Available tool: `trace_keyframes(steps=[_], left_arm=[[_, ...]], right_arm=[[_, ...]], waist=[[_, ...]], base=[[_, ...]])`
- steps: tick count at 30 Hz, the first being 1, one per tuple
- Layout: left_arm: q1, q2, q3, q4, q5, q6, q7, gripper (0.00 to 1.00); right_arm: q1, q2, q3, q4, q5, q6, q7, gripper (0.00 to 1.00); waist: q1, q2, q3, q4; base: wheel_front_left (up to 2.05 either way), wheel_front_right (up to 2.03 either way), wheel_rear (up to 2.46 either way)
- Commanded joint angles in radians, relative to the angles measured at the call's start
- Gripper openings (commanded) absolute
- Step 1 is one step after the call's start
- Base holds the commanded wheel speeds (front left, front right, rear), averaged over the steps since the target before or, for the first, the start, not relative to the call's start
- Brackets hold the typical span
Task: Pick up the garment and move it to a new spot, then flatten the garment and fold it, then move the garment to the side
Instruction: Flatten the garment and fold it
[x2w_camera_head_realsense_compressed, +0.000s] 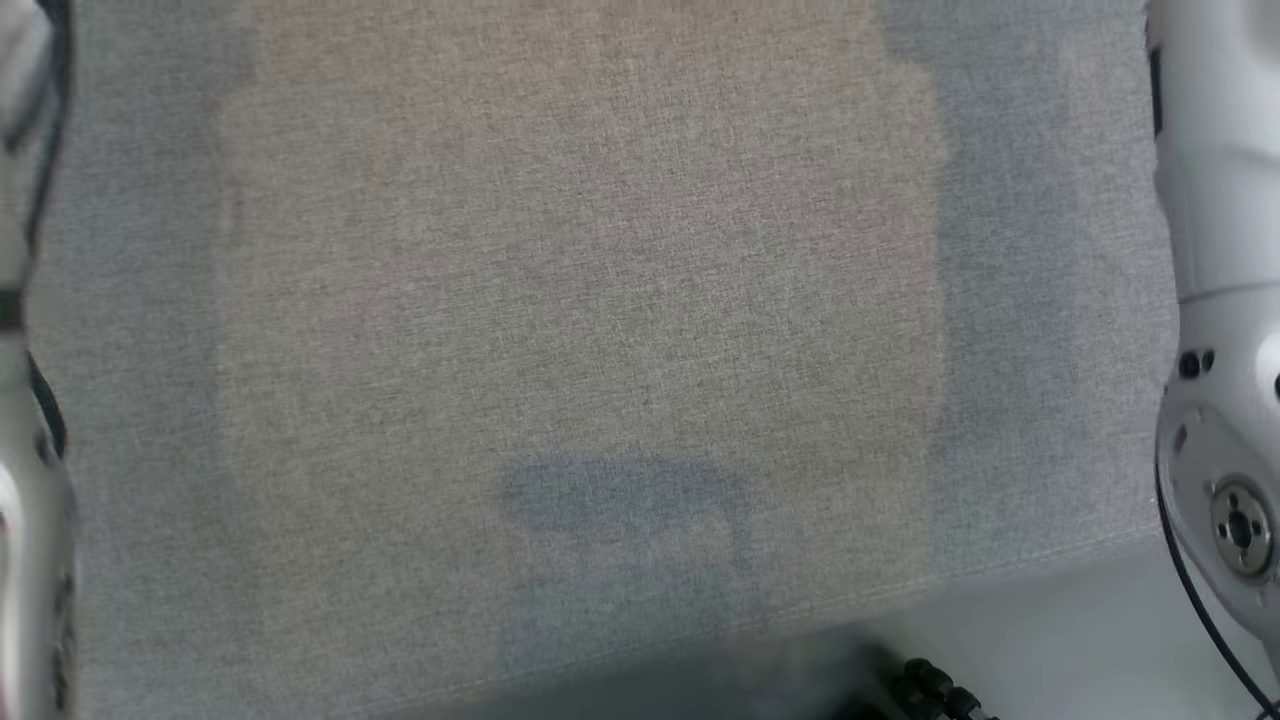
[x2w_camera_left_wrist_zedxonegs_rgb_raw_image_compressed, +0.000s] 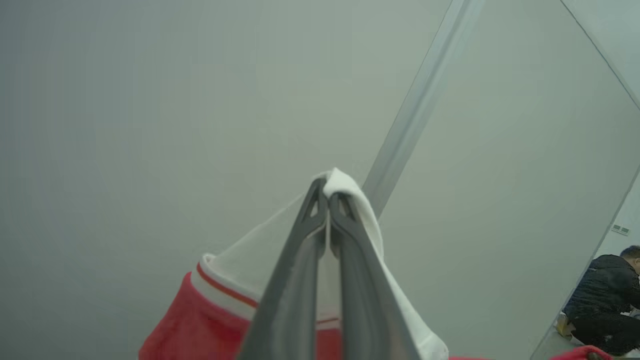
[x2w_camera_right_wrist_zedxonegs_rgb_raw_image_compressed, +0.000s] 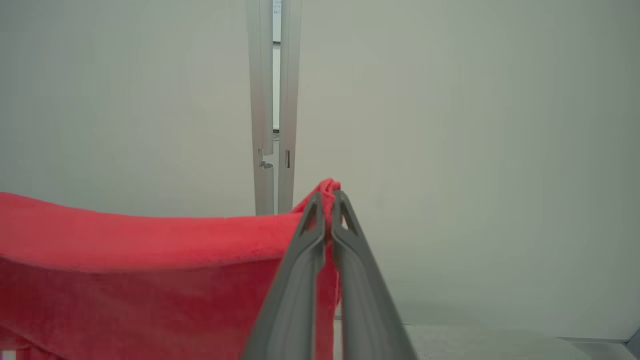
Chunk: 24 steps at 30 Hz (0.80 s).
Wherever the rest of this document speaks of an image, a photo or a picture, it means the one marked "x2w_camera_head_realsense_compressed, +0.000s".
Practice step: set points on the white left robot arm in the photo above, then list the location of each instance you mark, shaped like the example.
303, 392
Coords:
25, 560

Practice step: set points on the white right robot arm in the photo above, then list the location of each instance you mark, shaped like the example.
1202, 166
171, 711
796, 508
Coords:
1220, 200

